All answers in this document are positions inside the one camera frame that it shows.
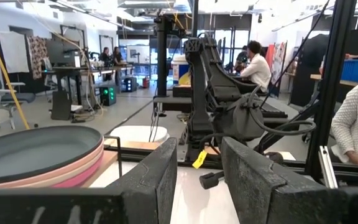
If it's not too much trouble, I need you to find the black desk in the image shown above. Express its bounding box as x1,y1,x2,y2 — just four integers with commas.
43,63,135,107

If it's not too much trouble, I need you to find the silver aluminium extrusion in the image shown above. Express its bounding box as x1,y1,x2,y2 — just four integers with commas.
318,145,339,189

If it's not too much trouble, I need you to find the computer tower with green lights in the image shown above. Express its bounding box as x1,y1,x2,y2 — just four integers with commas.
99,85,117,107

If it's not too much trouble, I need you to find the magenta plate with cream rim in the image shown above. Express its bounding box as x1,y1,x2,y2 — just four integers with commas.
51,155,104,189

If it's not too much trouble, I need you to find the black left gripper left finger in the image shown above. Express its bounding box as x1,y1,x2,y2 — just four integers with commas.
104,138,178,224

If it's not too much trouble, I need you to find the wooden shelf with black frame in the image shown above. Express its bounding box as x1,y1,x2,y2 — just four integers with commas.
81,134,124,189

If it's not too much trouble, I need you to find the person at desk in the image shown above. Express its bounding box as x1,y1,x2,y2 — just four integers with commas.
100,46,112,82
112,46,125,86

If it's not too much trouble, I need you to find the black camera column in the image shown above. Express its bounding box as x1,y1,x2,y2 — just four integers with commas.
153,14,171,98

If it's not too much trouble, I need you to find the person in knitted top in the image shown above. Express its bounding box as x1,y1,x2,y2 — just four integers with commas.
330,72,358,167

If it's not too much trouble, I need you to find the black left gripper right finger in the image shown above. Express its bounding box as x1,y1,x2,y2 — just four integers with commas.
221,136,343,224

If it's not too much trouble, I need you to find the person in white shirt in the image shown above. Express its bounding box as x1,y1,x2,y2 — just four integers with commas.
239,40,272,93

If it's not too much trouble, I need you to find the yellow hanging cable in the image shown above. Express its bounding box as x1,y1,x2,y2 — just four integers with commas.
0,6,31,130

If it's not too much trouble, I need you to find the white plate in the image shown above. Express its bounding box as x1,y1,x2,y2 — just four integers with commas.
109,125,170,144

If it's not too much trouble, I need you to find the white hanging sheet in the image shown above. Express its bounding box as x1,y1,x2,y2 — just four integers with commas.
0,30,30,74

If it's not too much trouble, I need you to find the stack of plates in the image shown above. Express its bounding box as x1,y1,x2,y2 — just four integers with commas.
0,125,103,184

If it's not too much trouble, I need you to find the black box under desk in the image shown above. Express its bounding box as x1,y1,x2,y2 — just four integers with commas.
50,90,73,121

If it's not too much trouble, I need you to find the yellow tag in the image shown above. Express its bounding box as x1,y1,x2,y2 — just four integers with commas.
191,149,209,170

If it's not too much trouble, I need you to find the black rig frame post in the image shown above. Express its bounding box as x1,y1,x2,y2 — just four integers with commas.
304,0,357,182

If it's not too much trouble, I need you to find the patterned hanging cloth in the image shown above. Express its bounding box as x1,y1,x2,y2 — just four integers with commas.
27,35,49,80

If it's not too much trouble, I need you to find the person seated behind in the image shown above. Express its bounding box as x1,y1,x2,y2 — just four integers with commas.
234,45,249,73

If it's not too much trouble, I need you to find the dark desk monitor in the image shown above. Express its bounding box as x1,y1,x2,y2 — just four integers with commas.
45,38,83,68

